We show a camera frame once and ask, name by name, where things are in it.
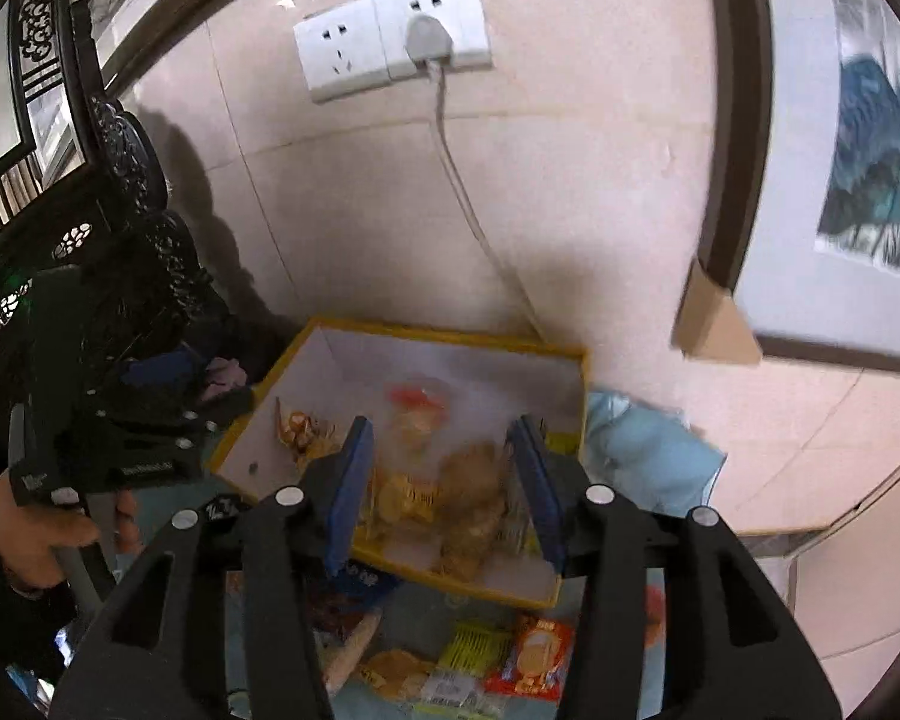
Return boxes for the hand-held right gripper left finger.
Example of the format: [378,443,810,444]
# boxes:
[49,415,377,720]

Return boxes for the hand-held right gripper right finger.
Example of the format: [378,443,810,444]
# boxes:
[505,412,842,720]

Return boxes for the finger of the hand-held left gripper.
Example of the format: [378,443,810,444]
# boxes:
[120,347,212,400]
[103,388,257,460]

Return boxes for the pile of snack packets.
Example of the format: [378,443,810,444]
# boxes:
[274,379,580,720]

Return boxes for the clear golden pastry packet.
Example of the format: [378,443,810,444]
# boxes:
[435,441,548,578]

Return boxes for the yellow cardboard box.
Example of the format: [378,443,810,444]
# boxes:
[210,317,592,611]

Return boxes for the person's left hand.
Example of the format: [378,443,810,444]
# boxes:
[0,467,142,591]

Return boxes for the pink cloth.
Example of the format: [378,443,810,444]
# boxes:
[204,356,247,406]

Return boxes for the light blue printed blanket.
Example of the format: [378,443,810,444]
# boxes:
[15,386,728,720]

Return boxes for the dark carved wooden chair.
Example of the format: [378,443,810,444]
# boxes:
[0,0,271,421]

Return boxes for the beige cabinet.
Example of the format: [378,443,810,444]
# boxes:
[735,435,900,720]

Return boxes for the framed lotus painting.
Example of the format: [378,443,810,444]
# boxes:
[701,0,900,376]

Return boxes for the white wall socket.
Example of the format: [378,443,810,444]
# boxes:
[294,0,391,102]
[371,0,494,80]

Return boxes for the grey power cable with plug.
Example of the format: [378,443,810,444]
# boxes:
[405,13,548,338]

